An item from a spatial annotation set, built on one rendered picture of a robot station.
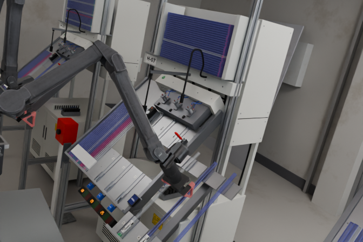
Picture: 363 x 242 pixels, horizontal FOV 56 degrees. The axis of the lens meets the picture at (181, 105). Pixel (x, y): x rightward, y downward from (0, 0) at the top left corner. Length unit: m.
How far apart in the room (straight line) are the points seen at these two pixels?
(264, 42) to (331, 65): 2.39
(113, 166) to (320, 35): 3.16
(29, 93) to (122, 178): 0.77
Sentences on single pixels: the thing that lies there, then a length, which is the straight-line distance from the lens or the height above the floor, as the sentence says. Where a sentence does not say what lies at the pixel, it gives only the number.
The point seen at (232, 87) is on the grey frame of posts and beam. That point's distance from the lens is 1.75.
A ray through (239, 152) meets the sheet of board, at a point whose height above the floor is 0.18.
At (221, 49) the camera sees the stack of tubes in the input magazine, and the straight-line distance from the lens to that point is 1.77.
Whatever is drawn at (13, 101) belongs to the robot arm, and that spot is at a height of 1.26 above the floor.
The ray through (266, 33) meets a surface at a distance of 1.93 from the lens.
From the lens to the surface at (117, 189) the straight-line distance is 1.79.
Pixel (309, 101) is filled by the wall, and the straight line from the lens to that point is 4.37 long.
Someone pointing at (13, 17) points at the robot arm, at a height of 1.49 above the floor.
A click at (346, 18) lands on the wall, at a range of 4.28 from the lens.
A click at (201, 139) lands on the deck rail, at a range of 1.77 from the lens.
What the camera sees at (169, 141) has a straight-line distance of 1.81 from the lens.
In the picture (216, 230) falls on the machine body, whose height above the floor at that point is 0.41.
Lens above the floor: 1.62
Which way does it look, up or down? 14 degrees down
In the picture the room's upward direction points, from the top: 12 degrees clockwise
